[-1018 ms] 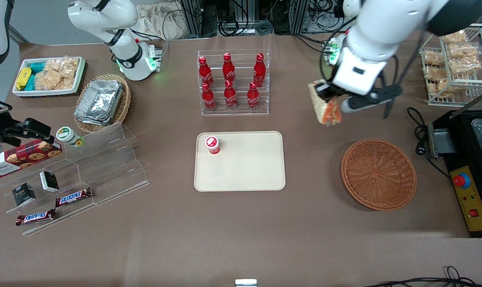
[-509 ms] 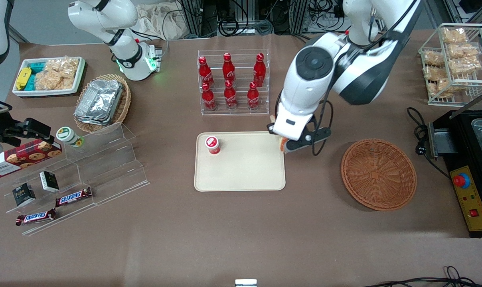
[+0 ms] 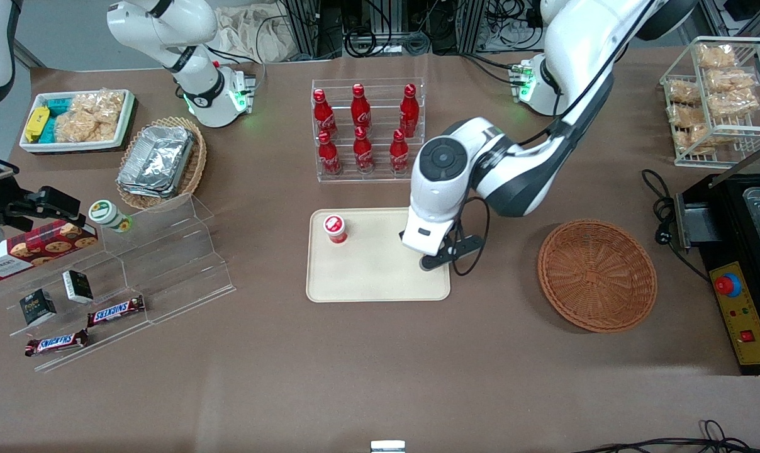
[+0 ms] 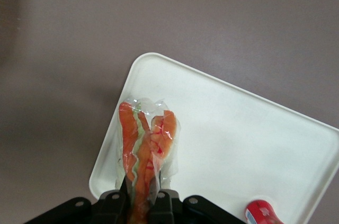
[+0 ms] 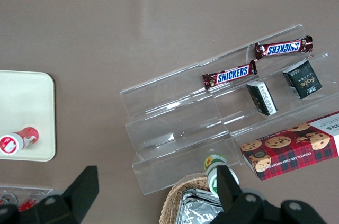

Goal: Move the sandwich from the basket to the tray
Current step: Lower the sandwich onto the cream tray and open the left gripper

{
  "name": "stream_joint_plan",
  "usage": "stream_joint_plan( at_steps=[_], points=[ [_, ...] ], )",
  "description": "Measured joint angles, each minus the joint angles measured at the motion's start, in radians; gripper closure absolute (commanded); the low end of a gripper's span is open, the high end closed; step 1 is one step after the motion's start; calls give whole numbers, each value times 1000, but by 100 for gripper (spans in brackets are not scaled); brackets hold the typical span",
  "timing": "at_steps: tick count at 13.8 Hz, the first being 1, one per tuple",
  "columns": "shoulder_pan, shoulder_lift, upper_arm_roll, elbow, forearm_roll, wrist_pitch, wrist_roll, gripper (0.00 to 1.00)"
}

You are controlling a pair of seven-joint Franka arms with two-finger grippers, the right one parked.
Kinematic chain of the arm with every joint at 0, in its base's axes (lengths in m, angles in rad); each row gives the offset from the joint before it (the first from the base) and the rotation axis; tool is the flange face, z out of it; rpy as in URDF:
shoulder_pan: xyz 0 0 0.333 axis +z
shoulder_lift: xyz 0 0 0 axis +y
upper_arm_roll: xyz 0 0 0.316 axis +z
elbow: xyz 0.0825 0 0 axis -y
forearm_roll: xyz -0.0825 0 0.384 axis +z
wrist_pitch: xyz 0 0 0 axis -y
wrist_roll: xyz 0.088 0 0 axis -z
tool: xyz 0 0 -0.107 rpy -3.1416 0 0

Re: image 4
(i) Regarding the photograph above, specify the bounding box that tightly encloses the cream plastic tray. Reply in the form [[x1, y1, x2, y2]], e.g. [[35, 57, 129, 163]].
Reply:
[[88, 52, 339, 224]]

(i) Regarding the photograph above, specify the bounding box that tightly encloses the plastic sandwich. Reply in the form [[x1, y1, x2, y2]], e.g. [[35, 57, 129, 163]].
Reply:
[[115, 96, 183, 224]]

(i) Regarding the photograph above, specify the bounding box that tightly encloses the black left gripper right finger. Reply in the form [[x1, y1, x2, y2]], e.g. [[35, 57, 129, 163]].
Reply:
[[148, 173, 240, 224]]

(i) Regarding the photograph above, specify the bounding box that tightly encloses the red white drink bottle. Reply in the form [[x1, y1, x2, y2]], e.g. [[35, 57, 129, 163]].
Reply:
[[245, 200, 284, 224]]

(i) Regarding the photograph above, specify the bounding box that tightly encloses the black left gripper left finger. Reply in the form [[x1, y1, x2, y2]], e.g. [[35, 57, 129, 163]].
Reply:
[[26, 175, 131, 224]]

